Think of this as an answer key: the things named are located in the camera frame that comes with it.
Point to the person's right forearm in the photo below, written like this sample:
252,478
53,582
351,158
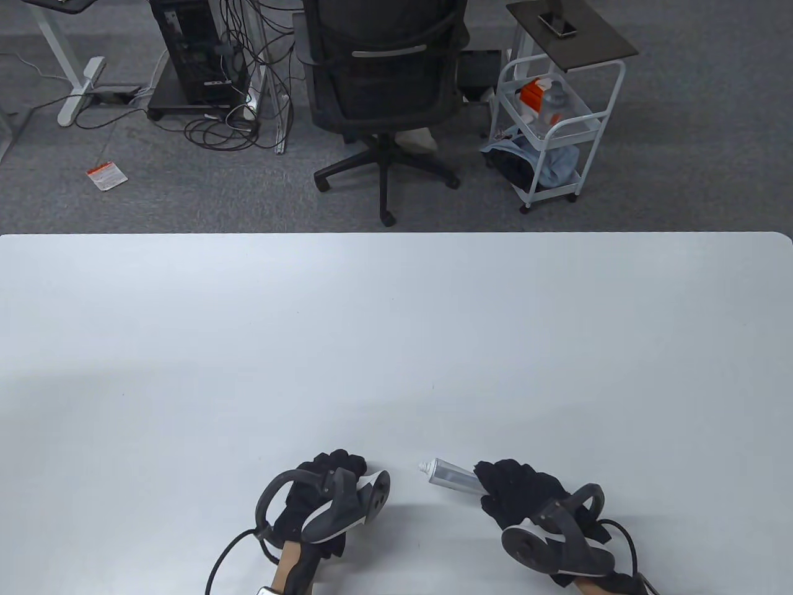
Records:
604,586

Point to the glove-mounted black controller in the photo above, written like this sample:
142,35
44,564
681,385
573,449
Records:
557,545
347,499

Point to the black computer tower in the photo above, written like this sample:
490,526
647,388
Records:
198,49

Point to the person's left hand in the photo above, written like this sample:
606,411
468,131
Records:
303,505

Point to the right glove-mounted black controller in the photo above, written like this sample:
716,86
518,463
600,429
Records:
557,545

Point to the person's left forearm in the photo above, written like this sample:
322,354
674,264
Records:
289,567

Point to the white rolling utility cart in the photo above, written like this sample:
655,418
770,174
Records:
604,118

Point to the black mesh office chair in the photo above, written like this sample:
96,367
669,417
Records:
384,68

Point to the white desk leg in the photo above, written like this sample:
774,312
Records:
68,68

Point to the person's right hand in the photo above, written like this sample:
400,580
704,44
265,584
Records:
517,496

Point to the person's left fingers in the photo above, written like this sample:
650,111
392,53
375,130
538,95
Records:
342,462

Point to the clear plastic bottle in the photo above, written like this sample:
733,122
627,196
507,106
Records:
560,105

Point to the black smartphone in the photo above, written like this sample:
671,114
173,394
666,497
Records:
556,25

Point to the person's right fingers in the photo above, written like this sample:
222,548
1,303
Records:
505,480

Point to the left glove-mounted black controller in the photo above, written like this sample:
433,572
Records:
347,499

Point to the red and white paper tag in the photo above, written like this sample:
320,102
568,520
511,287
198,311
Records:
107,176

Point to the silver tube with white cap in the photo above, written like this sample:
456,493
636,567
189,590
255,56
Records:
451,476

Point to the black rolling computer stand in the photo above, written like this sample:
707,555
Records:
167,105

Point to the grey metal desk leg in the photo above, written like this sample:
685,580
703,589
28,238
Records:
272,80

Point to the dark brown cart top board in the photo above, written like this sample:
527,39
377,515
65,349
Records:
582,37

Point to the blue and black cloth bundle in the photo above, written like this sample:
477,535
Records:
554,162

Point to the orange and white box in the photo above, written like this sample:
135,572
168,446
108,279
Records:
531,96

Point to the black desk top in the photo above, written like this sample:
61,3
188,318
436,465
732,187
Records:
62,5

